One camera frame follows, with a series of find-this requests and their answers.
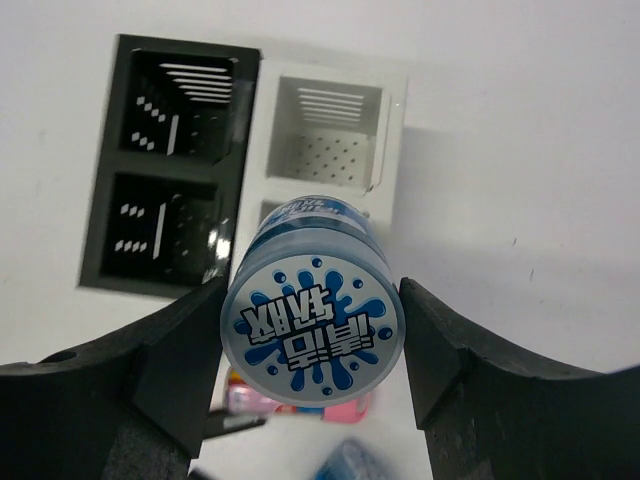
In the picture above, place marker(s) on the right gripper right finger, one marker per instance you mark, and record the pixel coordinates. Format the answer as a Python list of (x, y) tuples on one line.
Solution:
[(490, 409)]

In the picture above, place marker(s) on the white organizer container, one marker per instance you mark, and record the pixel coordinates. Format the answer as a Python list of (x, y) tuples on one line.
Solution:
[(322, 131)]

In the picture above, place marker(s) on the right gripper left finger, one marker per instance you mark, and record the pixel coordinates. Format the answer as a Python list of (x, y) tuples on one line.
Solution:
[(131, 404)]

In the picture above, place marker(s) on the black organizer container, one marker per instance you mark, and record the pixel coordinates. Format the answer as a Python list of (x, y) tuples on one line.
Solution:
[(171, 164)]

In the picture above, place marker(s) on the blue slime jar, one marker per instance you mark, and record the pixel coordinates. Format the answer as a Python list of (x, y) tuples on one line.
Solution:
[(350, 460), (312, 316)]

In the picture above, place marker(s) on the pink highlighter marker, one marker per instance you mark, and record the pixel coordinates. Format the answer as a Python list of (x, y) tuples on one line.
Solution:
[(222, 422)]

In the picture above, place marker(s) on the pink cylindrical tube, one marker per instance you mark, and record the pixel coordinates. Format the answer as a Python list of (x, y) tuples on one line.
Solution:
[(240, 398)]

